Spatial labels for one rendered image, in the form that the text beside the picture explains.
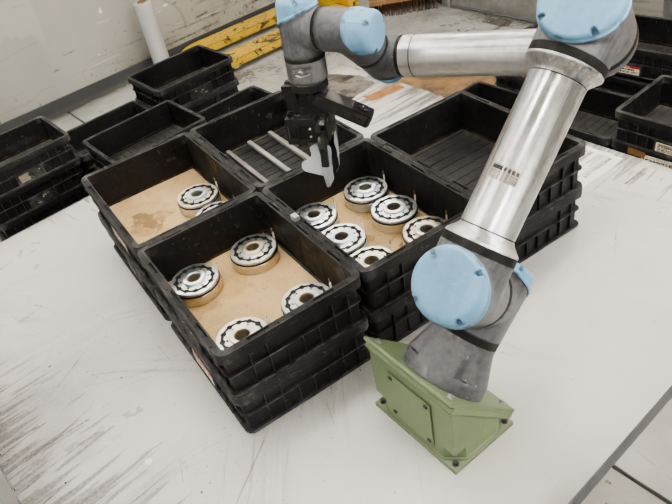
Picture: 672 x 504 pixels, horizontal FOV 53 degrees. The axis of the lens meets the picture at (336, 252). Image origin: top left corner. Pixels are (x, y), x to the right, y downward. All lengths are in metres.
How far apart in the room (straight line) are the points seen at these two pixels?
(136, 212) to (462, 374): 0.98
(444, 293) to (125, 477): 0.71
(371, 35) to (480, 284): 0.47
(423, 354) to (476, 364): 0.09
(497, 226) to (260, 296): 0.58
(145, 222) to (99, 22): 3.11
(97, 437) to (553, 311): 0.95
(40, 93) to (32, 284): 2.85
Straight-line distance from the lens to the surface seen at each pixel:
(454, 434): 1.13
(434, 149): 1.73
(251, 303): 1.37
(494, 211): 0.97
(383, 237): 1.46
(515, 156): 0.98
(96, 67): 4.76
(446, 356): 1.10
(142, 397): 1.47
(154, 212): 1.74
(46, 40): 4.62
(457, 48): 1.21
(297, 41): 1.23
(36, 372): 1.65
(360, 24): 1.15
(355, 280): 1.21
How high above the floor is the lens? 1.73
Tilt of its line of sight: 39 degrees down
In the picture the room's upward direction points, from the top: 12 degrees counter-clockwise
